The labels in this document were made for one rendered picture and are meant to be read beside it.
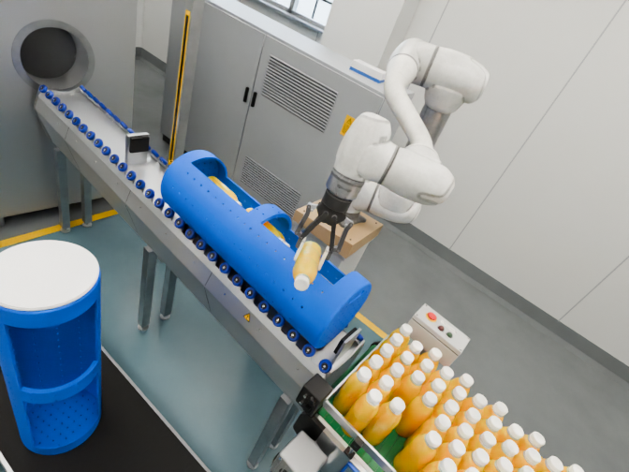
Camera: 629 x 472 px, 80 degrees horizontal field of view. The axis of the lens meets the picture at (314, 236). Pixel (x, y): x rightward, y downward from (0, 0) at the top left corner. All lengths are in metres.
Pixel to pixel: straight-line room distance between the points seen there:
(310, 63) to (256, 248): 1.88
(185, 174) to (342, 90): 1.54
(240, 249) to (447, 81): 0.88
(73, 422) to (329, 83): 2.39
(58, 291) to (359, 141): 0.92
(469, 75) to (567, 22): 2.33
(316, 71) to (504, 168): 1.87
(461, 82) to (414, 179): 0.54
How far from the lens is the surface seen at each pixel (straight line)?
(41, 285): 1.29
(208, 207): 1.40
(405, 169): 0.90
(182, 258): 1.64
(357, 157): 0.90
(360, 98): 2.68
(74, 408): 2.06
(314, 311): 1.16
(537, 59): 3.66
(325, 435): 1.27
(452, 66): 1.37
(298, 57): 2.96
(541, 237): 3.87
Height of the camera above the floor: 1.97
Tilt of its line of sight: 34 degrees down
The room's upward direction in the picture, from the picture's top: 23 degrees clockwise
